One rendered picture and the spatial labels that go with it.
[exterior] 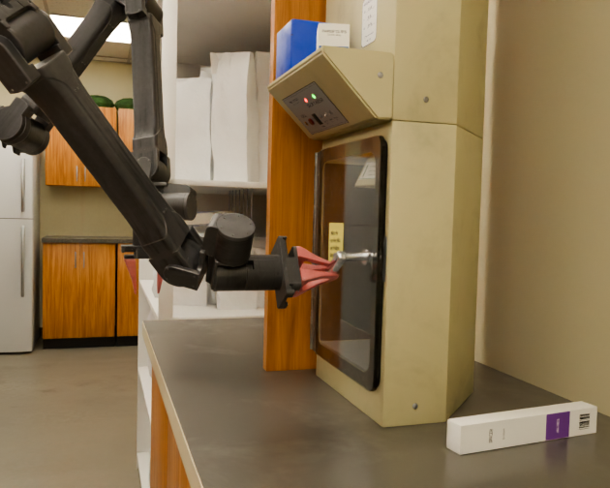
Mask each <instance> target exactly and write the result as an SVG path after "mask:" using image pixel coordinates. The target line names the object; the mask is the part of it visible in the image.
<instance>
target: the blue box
mask: <svg viewBox="0 0 610 488"><path fill-rule="evenodd" d="M319 23H326V22H318V21H311V20H302V19H294V18H293V19H292V20H291V21H290V22H289V23H288V24H287V25H286V26H285V27H284V28H283V29H282V30H281V31H279V32H278V33H277V47H276V48H277V56H276V79H277V78H278V77H280V76H281V75H283V74H284V73H285V72H287V71H288V70H290V69H291V68H292V67H294V66H295V65H297V64H298V63H299V62H301V61H302V60H304V59H305V58H306V57H308V56H309V55H310V54H312V53H313V52H315V51H316V50H317V30H318V26H319Z"/></svg>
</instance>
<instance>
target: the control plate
mask: <svg viewBox="0 0 610 488"><path fill-rule="evenodd" d="M312 94H314V95H315V96H316V98H315V99H314V98H313V97H312ZM304 98H306V99H307V100H308V103H307V102H305V100H304ZM282 101H283V102H284V103H285V104H286V106H287V107H288V108H289V109H290V110H291V111H292V113H293V114H294V115H295V116H296V117H297V118H298V120H299V121H300V122H301V123H302V124H303V125H304V127H305V128H306V129H307V130H308V131H309V132H310V133H311V135H313V134H316V133H319V132H322V131H325V130H328V129H331V128H334V127H337V126H340V125H343V124H346V123H349V121H348V120H347V119H346V118H345V116H344V115H343V114H342V113H341V112H340V110H339V109H338V108H336V107H335V105H334V104H333V103H332V102H331V101H330V100H329V98H328V97H327V96H326V95H325V94H324V92H323V91H322V90H321V89H320V87H319V86H318V85H317V84H316V83H315V82H314V81H313V82H311V83H310V84H308V85H306V86H305V87H303V88H301V89H299V90H298V91H296V92H294V93H293V94H291V95H289V96H287V97H286V98H285V99H283V100H282ZM330 110H331V111H332V112H333V114H331V115H329V111H330ZM325 112H326V113H327V114H328V116H326V117H324V113H325ZM312 114H315V115H316V116H317V117H318V118H319V120H320V121H321V122H322V123H323V124H321V125H320V124H319V123H318V122H317V121H316V119H315V118H314V117H313V116H312ZM320 114H321V115H322V116H323V118H322V119H320ZM309 118H310V119H312V120H313V121H314V123H315V124H314V125H311V124H310V123H309V121H308V119H309ZM305 121H306V122H307V123H308V124H309V126H307V125H306V124H305Z"/></svg>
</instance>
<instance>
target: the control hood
mask: <svg viewBox="0 0 610 488"><path fill-rule="evenodd" d="M393 61H394V55H393V54H392V53H391V52H382V51H373V50H365V49H355V48H346V47H337V46H322V47H320V48H319V49H317V50H316V51H315V52H313V53H312V54H310V55H309V56H308V57H306V58H305V59H304V60H302V61H301V62H299V63H298V64H297V65H295V66H294V67H292V68H291V69H290V70H288V71H287V72H285V73H284V74H283V75H281V76H280V77H278V78H277V79H275V80H274V81H273V82H271V83H270V84H269V85H268V86H267V89H268V91H269V93H270V94H271V95H272V96H273V97H274V98H275V100H276V101H277V102H278V103H279V104H280V105H281V107H282V108H283V109H284V110H285V111H286V112H287V113H288V115H289V116H290V117H291V118H292V119H293V121H294V122H295V123H296V124H297V125H298V126H299V127H300V129H301V130H302V131H303V132H304V133H305V134H306V136H307V137H308V138H310V139H311V140H324V139H327V138H331V137H336V136H339V135H342V134H346V133H349V132H352V131H356V130H359V129H363V128H366V127H369V126H373V125H376V124H379V123H382V122H385V121H389V120H390V119H391V118H392V90H393ZM313 81H314V82H315V83H316V84H317V85H318V86H319V87H320V89H321V90H322V91H323V92H324V94H325V95H326V96H327V97H328V98H329V100H330V101H331V102H332V103H333V104H334V105H335V107H336V108H338V109H339V110H340V112H341V113H342V114H343V115H344V116H345V118H346V119H347V120H348V121H349V123H346V124H343V125H340V126H337V127H334V128H331V129H328V130H325V131H322V132H319V133H316V134H313V135H311V133H310V132H309V131H308V130H307V129H306V128H305V127H304V125H303V124H302V123H301V122H300V121H299V120H298V118H297V117H296V116H295V115H294V114H293V113H292V111H291V110H290V109H289V108H288V107H287V106H286V104H285V103H284V102H283V101H282V100H283V99H285V98H286V97H287V96H289V95H291V94H293V93H294V92H296V91H298V90H299V89H301V88H303V87H305V86H306V85H308V84H310V83H311V82H313Z"/></svg>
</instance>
